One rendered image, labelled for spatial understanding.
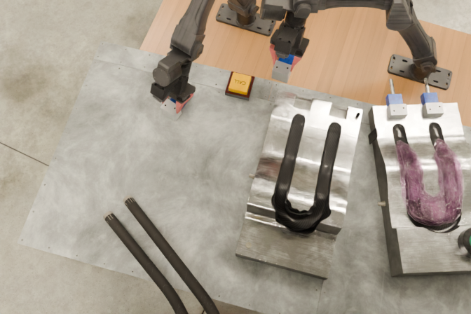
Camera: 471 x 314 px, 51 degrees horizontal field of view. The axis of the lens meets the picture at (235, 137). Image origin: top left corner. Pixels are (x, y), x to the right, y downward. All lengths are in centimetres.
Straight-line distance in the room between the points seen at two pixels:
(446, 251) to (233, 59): 86
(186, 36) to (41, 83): 146
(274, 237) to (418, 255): 38
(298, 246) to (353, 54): 67
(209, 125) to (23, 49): 151
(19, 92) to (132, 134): 124
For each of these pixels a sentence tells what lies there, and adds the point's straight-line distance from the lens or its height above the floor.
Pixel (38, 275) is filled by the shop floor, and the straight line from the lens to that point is 242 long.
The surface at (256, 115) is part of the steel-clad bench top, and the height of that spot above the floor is 80.
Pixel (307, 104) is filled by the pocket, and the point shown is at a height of 86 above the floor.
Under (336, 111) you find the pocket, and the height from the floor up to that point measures 86.
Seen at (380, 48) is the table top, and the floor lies 80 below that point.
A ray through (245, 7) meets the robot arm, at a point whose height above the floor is 95.
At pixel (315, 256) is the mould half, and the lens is 140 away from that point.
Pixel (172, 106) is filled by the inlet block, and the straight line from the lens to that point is 152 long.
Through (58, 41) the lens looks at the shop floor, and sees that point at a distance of 279.
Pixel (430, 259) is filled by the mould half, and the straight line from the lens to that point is 142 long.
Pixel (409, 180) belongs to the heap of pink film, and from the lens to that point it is 144.
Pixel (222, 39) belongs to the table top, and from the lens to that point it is 169.
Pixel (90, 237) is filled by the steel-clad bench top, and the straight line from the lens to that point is 152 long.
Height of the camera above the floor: 224
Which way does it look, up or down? 70 degrees down
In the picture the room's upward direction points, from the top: 2 degrees counter-clockwise
